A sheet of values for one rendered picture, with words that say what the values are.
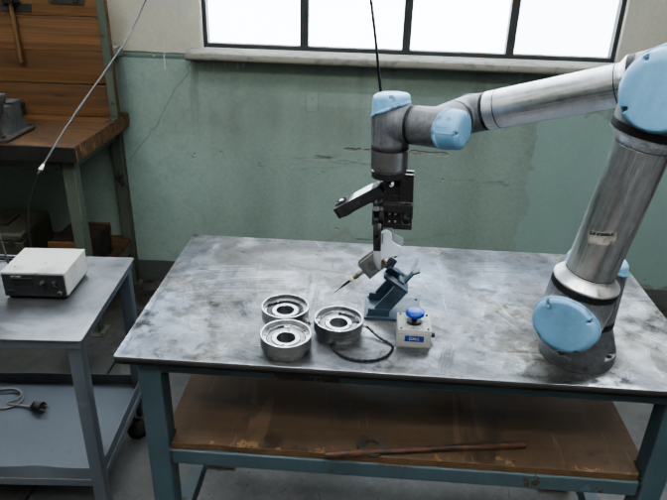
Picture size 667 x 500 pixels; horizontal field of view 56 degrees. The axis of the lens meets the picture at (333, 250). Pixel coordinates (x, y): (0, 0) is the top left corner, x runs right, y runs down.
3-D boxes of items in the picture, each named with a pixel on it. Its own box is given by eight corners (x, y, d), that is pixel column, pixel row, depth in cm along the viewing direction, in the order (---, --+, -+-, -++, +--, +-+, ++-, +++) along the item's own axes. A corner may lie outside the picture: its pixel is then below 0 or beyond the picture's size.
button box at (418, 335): (396, 347, 131) (398, 327, 129) (395, 329, 138) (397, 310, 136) (435, 350, 131) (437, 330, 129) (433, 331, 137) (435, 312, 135)
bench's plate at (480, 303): (113, 364, 127) (112, 355, 126) (193, 240, 181) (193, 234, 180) (722, 403, 121) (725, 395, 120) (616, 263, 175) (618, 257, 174)
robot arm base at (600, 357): (600, 334, 138) (610, 295, 134) (624, 376, 125) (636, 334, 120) (531, 330, 139) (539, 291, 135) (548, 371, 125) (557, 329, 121)
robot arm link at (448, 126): (481, 102, 119) (429, 97, 125) (457, 113, 110) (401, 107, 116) (478, 143, 122) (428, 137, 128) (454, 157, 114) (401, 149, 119)
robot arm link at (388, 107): (402, 97, 115) (362, 93, 120) (400, 156, 120) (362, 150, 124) (422, 91, 121) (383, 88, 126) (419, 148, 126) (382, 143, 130)
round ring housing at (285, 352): (318, 358, 127) (318, 341, 125) (268, 368, 124) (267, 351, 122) (302, 331, 136) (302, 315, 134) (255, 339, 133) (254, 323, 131)
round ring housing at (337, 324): (316, 348, 130) (316, 332, 129) (312, 321, 140) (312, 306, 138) (365, 346, 132) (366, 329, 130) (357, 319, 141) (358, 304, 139)
